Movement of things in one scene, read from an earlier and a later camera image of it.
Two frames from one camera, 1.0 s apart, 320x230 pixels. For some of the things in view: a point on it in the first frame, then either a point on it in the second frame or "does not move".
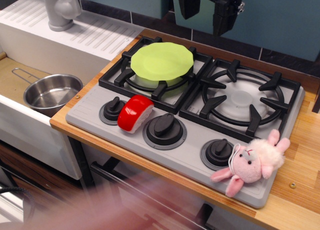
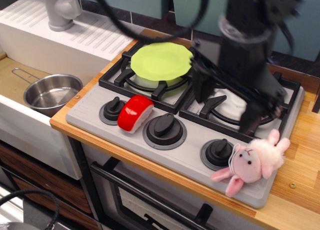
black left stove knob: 109,112 does not move
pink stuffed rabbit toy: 259,158 does not move
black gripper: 226,6 -> 238,67
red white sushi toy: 135,111 does not move
